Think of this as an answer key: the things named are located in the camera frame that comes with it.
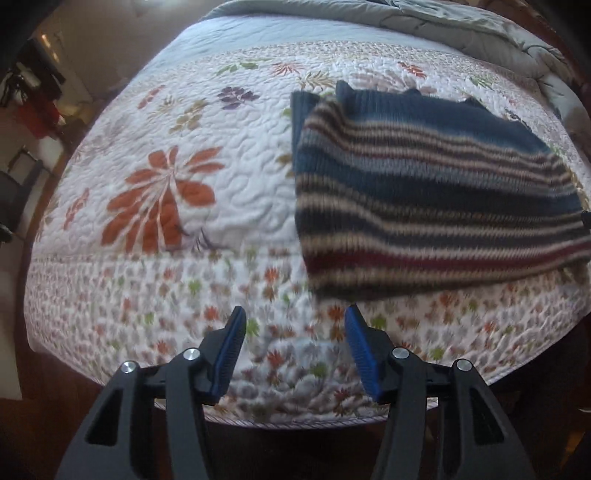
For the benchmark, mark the grey-blue comforter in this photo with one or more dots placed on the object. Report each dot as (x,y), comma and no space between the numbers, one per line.
(461,23)

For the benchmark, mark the striped knitted sweater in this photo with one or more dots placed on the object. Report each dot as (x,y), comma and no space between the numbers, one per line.
(429,194)

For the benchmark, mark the floral quilted bedspread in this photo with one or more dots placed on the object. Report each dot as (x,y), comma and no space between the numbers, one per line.
(175,184)

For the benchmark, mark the red hanging bag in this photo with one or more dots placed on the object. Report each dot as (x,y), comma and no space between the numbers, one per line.
(41,117)

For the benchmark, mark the black chair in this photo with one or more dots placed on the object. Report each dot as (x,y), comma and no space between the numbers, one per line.
(21,189)

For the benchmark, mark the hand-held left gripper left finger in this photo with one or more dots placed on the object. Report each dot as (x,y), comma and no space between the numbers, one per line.
(228,353)

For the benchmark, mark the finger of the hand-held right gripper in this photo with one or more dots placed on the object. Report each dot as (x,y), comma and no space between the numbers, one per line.
(587,220)

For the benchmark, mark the dark wooden headboard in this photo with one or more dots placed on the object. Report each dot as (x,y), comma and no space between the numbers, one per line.
(577,50)

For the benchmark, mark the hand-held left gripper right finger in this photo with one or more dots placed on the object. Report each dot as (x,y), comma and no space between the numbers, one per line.
(364,357)

